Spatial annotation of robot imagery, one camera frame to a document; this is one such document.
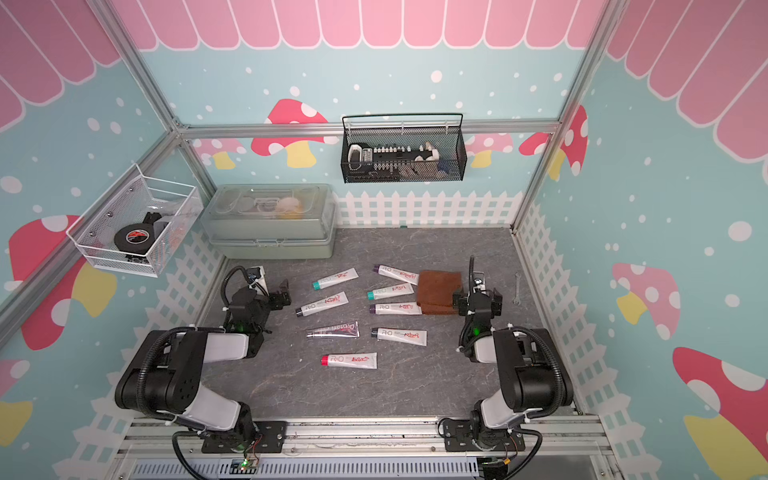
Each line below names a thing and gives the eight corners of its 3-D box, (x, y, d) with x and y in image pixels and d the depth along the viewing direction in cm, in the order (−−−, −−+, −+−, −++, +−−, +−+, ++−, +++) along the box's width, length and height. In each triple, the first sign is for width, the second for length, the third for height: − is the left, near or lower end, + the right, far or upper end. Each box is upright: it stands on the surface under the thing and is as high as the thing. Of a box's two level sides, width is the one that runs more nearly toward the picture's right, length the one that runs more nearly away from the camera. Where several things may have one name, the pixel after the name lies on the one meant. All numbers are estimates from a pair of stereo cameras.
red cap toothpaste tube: (322, 368, 87) (320, 365, 85) (324, 355, 90) (322, 352, 88) (377, 368, 87) (377, 365, 85) (377, 355, 90) (377, 352, 88)
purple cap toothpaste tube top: (372, 274, 109) (372, 270, 107) (376, 266, 111) (375, 262, 109) (417, 285, 106) (417, 281, 104) (420, 277, 108) (420, 273, 106)
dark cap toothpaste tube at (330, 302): (298, 320, 97) (296, 315, 95) (296, 312, 99) (294, 307, 97) (349, 302, 101) (348, 298, 99) (346, 295, 103) (345, 290, 101)
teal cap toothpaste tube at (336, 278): (314, 291, 104) (313, 287, 102) (312, 284, 106) (311, 281, 104) (358, 277, 108) (357, 273, 106) (355, 270, 110) (355, 266, 108)
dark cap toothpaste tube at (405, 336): (370, 340, 93) (369, 336, 90) (372, 329, 95) (371, 325, 93) (426, 346, 92) (427, 342, 89) (426, 334, 94) (427, 330, 92)
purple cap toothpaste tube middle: (369, 314, 98) (369, 310, 96) (370, 307, 100) (369, 302, 98) (421, 314, 98) (422, 310, 96) (421, 307, 100) (421, 302, 98)
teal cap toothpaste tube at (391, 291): (368, 301, 101) (367, 298, 99) (366, 293, 103) (366, 290, 101) (413, 294, 103) (413, 290, 101) (411, 286, 105) (411, 282, 103)
